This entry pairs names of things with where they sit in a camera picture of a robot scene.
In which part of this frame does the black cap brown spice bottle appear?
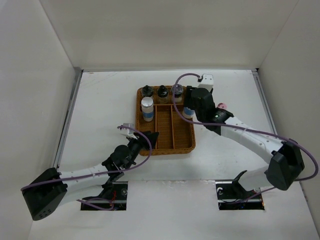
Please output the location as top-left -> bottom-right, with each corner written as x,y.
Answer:
157,85 -> 169,104

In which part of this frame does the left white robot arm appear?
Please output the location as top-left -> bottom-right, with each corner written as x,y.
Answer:
21,130 -> 159,221

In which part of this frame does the silver lid blue label jar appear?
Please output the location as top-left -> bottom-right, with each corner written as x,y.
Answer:
141,97 -> 154,122
182,107 -> 195,119

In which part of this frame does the brown wicker divided tray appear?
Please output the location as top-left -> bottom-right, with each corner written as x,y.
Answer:
134,85 -> 196,156

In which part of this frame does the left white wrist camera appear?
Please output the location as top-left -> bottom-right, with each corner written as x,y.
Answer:
119,123 -> 137,139

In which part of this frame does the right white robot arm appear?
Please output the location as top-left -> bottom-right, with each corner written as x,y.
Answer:
184,86 -> 305,198

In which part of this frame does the pink lid spice bottle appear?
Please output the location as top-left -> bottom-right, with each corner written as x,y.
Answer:
217,102 -> 227,110

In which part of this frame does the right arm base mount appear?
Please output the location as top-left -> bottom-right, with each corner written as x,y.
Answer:
215,170 -> 265,211

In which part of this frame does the black cap white spice bottle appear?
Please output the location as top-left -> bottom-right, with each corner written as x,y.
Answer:
140,85 -> 154,98

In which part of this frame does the purple cable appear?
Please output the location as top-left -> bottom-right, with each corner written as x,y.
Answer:
19,126 -> 153,210
171,72 -> 320,205

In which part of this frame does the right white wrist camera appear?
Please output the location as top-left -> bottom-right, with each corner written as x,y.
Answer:
197,74 -> 214,92

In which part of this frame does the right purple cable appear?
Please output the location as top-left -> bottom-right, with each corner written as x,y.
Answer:
171,72 -> 320,205

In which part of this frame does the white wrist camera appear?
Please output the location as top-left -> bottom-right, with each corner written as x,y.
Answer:
197,74 -> 214,92
119,123 -> 137,139

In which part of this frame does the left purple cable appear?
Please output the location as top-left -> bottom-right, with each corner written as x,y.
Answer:
19,126 -> 153,210

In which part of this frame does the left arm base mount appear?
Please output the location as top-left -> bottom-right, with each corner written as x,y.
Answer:
80,181 -> 129,211

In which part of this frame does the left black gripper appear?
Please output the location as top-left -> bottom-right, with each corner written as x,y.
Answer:
124,130 -> 158,170

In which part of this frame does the black grinder top spice bottle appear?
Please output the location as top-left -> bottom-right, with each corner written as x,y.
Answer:
171,84 -> 184,103

